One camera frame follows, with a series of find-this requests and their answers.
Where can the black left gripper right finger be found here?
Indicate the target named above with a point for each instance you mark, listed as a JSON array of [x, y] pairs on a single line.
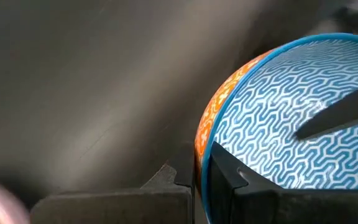
[[291, 207]]

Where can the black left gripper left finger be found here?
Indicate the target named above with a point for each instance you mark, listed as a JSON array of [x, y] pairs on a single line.
[[120, 207]]

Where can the orange bowl with blue pattern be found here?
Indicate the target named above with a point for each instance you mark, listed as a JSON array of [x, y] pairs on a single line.
[[275, 109]]

